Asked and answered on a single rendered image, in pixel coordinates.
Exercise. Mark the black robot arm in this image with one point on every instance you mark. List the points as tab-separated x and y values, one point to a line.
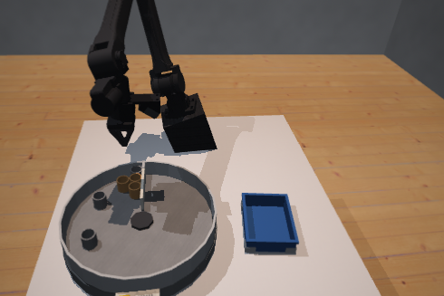
109	66

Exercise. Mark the dark grey metal sleeve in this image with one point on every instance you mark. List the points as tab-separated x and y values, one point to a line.
99	199
135	169
89	238

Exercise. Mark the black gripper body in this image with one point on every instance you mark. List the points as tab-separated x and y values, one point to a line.
114	122

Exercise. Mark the bronze bushing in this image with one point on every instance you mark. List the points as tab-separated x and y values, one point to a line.
134	190
135	177
123	183

